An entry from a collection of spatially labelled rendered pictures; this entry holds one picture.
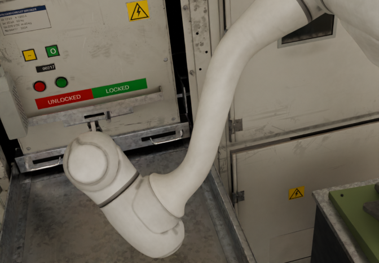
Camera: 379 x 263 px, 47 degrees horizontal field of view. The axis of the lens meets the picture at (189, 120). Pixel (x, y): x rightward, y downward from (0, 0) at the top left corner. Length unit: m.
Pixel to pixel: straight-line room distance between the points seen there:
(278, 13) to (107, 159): 0.38
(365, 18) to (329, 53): 0.75
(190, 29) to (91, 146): 0.54
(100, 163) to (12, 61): 0.56
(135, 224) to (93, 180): 0.12
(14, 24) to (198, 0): 0.48
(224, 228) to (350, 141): 0.66
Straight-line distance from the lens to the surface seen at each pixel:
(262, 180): 1.55
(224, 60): 0.77
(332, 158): 1.63
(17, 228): 1.28
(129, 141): 1.38
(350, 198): 1.35
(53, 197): 1.34
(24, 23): 1.21
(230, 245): 1.10
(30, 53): 1.24
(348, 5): 0.65
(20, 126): 1.22
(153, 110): 1.34
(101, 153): 0.77
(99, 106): 1.26
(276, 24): 0.76
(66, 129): 1.35
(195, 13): 1.18
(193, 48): 1.22
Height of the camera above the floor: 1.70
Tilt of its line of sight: 34 degrees down
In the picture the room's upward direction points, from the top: 6 degrees counter-clockwise
